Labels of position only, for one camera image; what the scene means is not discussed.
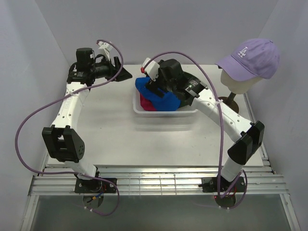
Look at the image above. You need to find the dark green baseball cap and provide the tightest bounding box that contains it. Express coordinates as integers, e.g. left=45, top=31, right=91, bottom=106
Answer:
left=179, top=96, right=194, bottom=108

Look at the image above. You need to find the aluminium rail frame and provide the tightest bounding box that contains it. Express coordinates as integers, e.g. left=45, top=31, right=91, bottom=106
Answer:
left=29, top=65, right=301, bottom=231

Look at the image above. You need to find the blue baseball cap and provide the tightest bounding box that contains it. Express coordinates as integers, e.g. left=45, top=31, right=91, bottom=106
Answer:
left=135, top=77, right=180, bottom=111

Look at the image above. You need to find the brown round stand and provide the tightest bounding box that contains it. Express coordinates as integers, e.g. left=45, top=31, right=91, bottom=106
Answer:
left=219, top=92, right=240, bottom=113

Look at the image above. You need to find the magenta baseball cap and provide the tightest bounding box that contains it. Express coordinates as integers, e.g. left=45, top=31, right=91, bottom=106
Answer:
left=140, top=94, right=156, bottom=112

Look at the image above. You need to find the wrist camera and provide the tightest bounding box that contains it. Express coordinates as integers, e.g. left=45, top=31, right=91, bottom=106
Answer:
left=141, top=58, right=160, bottom=81
left=97, top=41, right=113, bottom=61

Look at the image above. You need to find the beige mannequin head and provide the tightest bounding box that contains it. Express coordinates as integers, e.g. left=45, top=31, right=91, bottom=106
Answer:
left=220, top=70, right=263, bottom=94

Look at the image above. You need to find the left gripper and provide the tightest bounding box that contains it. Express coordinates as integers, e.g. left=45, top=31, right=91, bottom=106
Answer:
left=90, top=56, right=132, bottom=82

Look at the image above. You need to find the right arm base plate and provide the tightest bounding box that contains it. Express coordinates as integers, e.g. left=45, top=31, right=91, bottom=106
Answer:
left=198, top=177, right=246, bottom=193

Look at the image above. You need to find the purple baseball cap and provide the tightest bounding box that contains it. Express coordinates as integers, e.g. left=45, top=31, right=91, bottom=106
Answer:
left=215, top=38, right=280, bottom=82

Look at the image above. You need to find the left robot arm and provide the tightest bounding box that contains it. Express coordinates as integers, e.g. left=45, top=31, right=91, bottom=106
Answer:
left=42, top=43, right=132, bottom=192

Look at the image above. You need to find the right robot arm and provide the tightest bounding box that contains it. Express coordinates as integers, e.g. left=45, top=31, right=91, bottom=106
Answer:
left=141, top=58, right=265, bottom=191

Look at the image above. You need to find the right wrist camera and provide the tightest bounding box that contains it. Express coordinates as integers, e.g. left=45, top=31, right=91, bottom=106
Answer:
left=141, top=58, right=160, bottom=81

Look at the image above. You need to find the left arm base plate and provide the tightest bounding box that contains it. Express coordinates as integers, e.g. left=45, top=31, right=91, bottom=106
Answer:
left=74, top=178, right=117, bottom=193

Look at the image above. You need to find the clear plastic bin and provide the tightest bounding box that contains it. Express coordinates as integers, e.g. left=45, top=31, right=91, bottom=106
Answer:
left=132, top=85, right=197, bottom=117

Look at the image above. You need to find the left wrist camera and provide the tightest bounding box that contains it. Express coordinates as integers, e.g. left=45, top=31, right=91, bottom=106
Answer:
left=97, top=41, right=113, bottom=61

